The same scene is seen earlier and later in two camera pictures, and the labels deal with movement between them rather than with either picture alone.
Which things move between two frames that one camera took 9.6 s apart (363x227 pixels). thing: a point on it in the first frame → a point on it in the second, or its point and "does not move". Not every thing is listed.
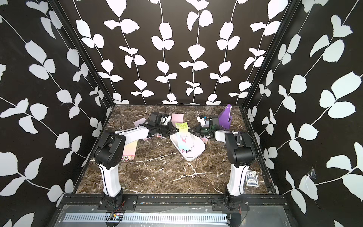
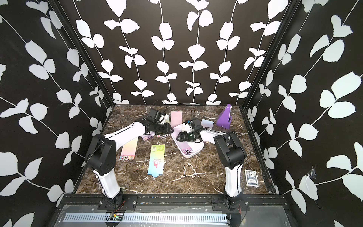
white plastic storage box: [198, 146] does not move
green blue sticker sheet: [185, 141] → [156, 160]
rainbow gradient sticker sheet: [129, 151] does not move
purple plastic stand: [225, 118] does not move
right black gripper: [198, 129] → [185, 138]
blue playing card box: [251, 178] does not move
